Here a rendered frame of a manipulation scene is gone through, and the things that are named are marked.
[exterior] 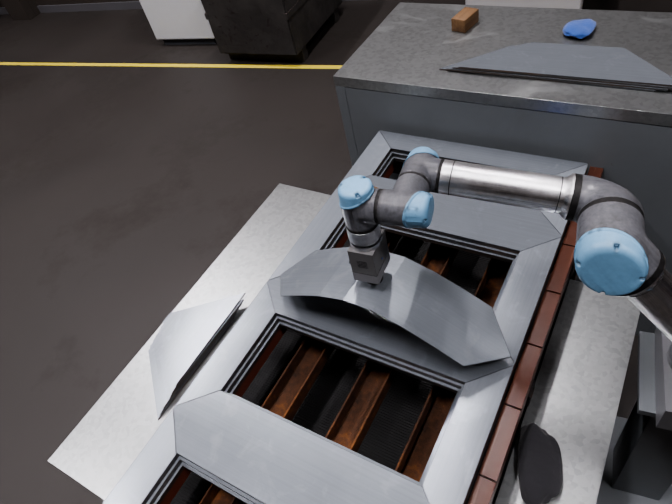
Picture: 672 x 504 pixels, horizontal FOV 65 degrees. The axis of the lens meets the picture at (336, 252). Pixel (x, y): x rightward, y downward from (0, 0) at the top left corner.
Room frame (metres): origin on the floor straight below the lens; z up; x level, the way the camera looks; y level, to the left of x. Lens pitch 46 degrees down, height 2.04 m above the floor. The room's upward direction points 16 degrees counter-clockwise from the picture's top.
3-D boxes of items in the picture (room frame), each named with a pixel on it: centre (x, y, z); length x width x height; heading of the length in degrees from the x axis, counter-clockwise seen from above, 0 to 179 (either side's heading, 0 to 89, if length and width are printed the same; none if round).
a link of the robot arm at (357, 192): (0.84, -0.08, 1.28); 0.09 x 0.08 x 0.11; 59
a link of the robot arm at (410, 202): (0.81, -0.17, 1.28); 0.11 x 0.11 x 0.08; 59
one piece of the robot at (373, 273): (0.85, -0.07, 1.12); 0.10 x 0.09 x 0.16; 56
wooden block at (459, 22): (1.91, -0.71, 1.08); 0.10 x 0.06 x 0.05; 128
